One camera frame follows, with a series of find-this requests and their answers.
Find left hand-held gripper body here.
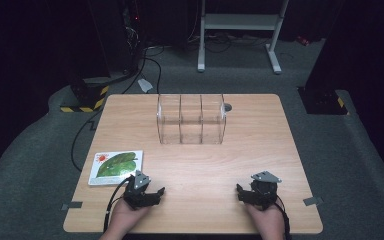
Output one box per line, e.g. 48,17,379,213
123,169,152,211

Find white paper scrap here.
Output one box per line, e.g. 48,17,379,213
136,78,154,94

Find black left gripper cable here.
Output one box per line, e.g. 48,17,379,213
102,178,133,234

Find dark equipment rack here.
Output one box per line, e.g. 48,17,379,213
121,0,147,76

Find clear acrylic book rack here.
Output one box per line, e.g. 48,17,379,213
156,93,228,146

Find black cable bundle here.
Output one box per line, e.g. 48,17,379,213
187,30,272,55

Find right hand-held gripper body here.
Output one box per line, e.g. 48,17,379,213
250,170,283,211

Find person's left hand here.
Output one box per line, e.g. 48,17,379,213
108,198,151,235

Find white metal desk stand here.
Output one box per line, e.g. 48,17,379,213
196,0,290,75

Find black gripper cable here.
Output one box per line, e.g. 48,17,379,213
102,178,133,234
275,194,293,240

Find black yellow striped base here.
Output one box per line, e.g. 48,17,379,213
297,86,350,116
59,77,111,114

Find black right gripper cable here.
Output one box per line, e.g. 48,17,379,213
275,194,293,240

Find white book with green leaf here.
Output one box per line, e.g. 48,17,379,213
87,149,145,187

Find black floor cable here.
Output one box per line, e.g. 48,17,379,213
70,109,103,173
142,55,163,95

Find grey tape strip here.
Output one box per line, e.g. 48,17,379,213
61,201,84,211
302,196,325,207

